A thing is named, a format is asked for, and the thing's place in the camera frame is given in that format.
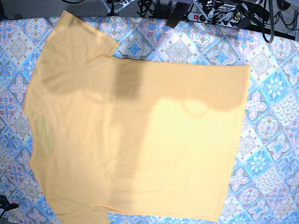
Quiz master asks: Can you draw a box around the yellow T-shirt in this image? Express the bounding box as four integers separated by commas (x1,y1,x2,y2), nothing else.
23,11,251,224

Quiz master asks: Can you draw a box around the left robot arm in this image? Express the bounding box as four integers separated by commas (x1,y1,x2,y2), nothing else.
186,0,271,30

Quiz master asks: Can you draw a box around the black table clamp top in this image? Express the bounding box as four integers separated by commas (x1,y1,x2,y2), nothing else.
166,2,189,28

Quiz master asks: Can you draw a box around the white power strip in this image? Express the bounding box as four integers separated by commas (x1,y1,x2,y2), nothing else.
187,12,207,23

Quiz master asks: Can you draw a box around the patterned blue tablecloth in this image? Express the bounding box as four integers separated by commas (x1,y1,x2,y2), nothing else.
0,17,299,224

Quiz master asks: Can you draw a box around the orange black clamp bottom-left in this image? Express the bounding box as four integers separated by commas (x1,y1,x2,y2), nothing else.
0,200,19,211

